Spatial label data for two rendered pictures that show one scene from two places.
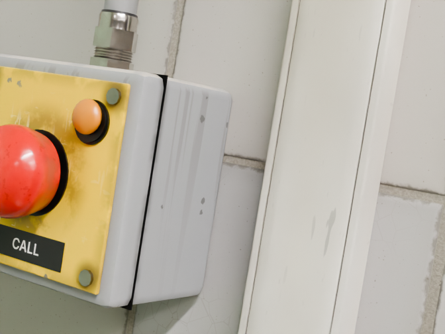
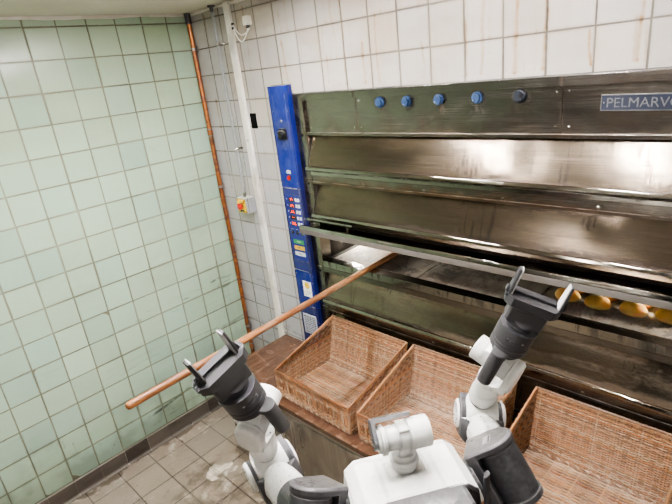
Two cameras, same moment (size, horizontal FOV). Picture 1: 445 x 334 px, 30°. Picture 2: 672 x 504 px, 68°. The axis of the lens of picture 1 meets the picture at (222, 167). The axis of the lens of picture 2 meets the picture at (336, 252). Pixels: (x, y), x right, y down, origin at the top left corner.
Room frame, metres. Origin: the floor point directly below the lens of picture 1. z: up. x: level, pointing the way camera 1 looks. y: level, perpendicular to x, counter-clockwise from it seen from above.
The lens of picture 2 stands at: (-2.51, -1.11, 2.22)
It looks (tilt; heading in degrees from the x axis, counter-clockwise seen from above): 20 degrees down; 12
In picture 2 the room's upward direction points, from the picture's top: 7 degrees counter-clockwise
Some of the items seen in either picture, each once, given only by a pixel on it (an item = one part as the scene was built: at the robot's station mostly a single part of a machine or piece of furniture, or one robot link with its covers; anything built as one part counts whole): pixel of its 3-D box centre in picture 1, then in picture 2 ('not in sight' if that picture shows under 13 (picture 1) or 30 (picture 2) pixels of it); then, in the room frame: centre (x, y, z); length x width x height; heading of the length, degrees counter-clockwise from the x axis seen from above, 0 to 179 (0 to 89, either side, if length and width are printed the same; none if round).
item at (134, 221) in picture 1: (92, 175); (246, 204); (0.39, 0.06, 1.46); 0.10 x 0.07 x 0.10; 57
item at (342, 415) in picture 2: not in sight; (340, 368); (-0.30, -0.58, 0.72); 0.56 x 0.49 x 0.28; 55
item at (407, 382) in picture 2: not in sight; (435, 410); (-0.63, -1.07, 0.72); 0.56 x 0.49 x 0.28; 57
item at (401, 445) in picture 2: not in sight; (405, 438); (-1.66, -1.03, 1.47); 0.10 x 0.07 x 0.09; 112
